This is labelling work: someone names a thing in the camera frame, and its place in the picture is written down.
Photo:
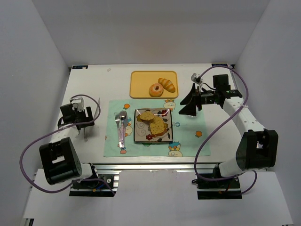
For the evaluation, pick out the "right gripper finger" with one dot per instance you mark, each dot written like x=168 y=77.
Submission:
x=188 y=98
x=190 y=109

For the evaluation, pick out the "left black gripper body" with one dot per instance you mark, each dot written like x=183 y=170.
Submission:
x=85 y=119

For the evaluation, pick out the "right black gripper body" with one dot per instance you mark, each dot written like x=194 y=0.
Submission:
x=198 y=100

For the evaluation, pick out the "herb bread slice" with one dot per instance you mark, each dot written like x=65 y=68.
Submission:
x=158 y=127

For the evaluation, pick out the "small round bread slice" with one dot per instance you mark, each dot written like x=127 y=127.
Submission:
x=147 y=116

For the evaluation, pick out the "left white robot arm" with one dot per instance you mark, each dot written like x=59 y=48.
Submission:
x=59 y=158

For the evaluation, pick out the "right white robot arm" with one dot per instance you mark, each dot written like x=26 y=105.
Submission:
x=258 y=146

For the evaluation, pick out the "golden croissant roll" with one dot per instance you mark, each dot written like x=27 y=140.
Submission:
x=167 y=85

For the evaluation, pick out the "mint cartoon placemat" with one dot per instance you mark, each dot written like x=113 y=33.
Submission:
x=188 y=132

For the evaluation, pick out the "right blue label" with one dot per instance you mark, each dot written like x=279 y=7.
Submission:
x=219 y=64

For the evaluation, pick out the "blue label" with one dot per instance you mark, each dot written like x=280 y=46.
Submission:
x=219 y=64
x=79 y=67

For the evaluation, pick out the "glazed bagel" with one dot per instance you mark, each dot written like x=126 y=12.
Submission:
x=156 y=90

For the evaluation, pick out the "left blue label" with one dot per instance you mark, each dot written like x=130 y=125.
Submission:
x=79 y=67

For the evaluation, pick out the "floral square plate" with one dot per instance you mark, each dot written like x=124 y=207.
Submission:
x=143 y=129

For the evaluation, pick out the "yellow plastic tray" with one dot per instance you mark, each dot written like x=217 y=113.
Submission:
x=141 y=81

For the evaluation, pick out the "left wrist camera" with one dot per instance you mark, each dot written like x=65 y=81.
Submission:
x=77 y=103

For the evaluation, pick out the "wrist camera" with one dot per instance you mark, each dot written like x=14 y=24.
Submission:
x=77 y=103
x=197 y=80

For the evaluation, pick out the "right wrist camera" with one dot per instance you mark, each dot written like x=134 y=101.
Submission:
x=197 y=80

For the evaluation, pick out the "pink handled fork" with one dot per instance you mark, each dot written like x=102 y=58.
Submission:
x=117 y=121

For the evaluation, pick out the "pink handled spoon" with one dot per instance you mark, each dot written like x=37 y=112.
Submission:
x=121 y=114

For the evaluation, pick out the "aluminium front rail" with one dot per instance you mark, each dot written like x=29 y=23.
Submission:
x=144 y=166

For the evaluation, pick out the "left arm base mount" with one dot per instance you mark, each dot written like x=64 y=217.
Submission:
x=103 y=183

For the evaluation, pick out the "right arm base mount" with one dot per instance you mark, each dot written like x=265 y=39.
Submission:
x=212 y=186

